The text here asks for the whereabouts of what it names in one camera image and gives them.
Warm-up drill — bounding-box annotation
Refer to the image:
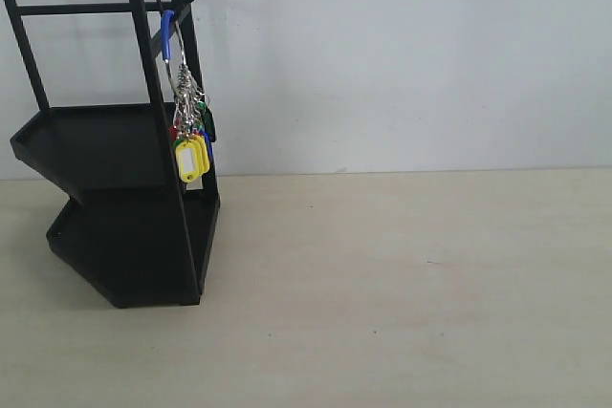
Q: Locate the colourful key tag bunch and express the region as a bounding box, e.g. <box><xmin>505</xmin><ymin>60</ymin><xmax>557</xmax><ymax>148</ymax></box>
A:
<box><xmin>160</xmin><ymin>10</ymin><xmax>212</xmax><ymax>183</ymax></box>

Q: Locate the black two-tier corner rack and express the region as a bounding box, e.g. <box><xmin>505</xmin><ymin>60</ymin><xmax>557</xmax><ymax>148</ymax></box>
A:
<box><xmin>3</xmin><ymin>0</ymin><xmax>220</xmax><ymax>308</ymax></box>

